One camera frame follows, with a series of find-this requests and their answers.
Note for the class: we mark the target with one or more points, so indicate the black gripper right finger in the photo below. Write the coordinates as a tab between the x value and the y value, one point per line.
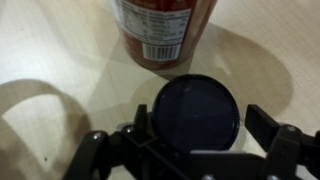
286	146

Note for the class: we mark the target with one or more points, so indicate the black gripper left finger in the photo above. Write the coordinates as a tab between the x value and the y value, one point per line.
99	152

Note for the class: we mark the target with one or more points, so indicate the black jar lid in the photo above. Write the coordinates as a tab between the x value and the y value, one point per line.
196	112

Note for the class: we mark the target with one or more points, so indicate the red sauce glass jar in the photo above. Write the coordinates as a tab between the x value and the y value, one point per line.
159	34

